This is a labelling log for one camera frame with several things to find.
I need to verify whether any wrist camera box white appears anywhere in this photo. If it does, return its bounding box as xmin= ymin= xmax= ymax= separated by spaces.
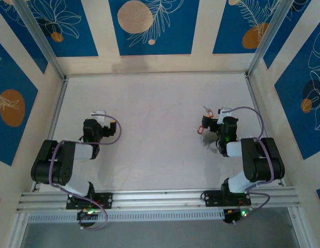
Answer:
xmin=218 ymin=106 xmax=232 ymax=125
xmin=90 ymin=111 xmax=108 ymax=122

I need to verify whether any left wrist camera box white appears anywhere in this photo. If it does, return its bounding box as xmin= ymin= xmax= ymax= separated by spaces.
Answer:
xmin=90 ymin=111 xmax=108 ymax=122

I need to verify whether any black controller board green light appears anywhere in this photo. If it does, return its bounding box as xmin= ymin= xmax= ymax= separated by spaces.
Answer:
xmin=223 ymin=208 xmax=251 ymax=225
xmin=77 ymin=209 xmax=100 ymax=228

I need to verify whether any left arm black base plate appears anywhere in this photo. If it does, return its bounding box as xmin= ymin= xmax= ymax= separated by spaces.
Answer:
xmin=66 ymin=192 xmax=114 ymax=209

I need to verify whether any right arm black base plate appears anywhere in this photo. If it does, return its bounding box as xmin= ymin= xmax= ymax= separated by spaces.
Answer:
xmin=201 ymin=190 xmax=252 ymax=207

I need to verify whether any aluminium table side rail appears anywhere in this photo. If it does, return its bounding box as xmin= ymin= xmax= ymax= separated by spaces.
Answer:
xmin=32 ymin=77 xmax=70 ymax=192
xmin=244 ymin=73 xmax=287 ymax=187

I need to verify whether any aluminium mounting rail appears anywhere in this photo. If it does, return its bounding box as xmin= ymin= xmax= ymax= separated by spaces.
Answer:
xmin=16 ymin=187 xmax=301 ymax=213

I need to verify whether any aluminium frame post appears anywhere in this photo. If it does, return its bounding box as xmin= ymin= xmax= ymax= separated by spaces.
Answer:
xmin=13 ymin=0 xmax=68 ymax=80
xmin=246 ymin=0 xmax=296 ymax=78

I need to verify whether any grey slotted cable duct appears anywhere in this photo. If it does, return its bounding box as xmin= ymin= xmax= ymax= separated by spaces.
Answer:
xmin=26 ymin=209 xmax=225 ymax=224

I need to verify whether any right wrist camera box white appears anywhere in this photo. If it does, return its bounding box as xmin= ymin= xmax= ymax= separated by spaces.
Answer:
xmin=218 ymin=106 xmax=232 ymax=125

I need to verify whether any silver keyring with chain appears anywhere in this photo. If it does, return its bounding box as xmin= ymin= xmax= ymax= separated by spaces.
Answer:
xmin=200 ymin=129 xmax=220 ymax=155

